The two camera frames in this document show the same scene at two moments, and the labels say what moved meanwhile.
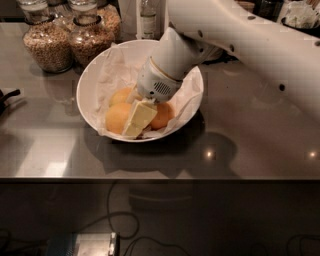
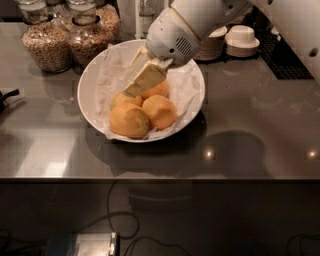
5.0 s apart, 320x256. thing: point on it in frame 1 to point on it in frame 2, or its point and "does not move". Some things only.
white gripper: [154, 83] to [169, 37]
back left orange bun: [120, 97] does not move
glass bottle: [149, 23] does not move
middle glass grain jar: [88, 38] does not move
